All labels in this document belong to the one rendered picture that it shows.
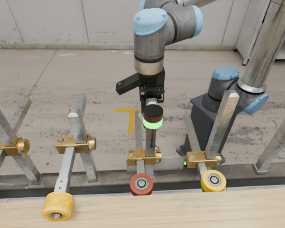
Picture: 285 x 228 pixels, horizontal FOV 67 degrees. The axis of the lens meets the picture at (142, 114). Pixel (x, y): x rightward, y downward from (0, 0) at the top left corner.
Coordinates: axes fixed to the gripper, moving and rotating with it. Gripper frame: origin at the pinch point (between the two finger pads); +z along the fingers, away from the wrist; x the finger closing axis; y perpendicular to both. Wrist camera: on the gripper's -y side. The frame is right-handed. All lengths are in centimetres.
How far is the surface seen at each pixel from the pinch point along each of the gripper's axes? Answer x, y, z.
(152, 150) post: -9.6, 3.5, 10.3
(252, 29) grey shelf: 203, 150, 54
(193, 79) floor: 165, 73, 101
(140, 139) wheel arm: 0.1, -0.8, 15.0
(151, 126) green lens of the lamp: -15.5, 2.0, -9.9
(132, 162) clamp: -10.4, -4.3, 16.1
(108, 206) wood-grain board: -29.6, -12.0, 10.9
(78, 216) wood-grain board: -32.5, -21.2, 10.9
